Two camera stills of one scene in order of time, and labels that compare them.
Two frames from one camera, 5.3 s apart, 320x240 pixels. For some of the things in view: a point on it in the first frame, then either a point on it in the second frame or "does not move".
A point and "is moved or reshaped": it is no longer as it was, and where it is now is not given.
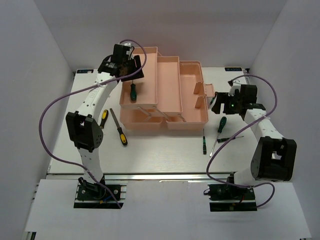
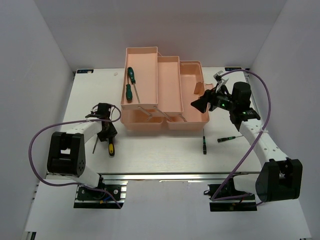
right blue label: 233,69 does not move
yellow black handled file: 123,138 → 111,148
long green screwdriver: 223,123 → 131,76
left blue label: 85,71 does not move
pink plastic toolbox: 172,95 does not move
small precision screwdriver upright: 204,145 does not move
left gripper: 138,75 → 112,132
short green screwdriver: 133,94 is moved or reshaped
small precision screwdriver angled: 225,139 does not move
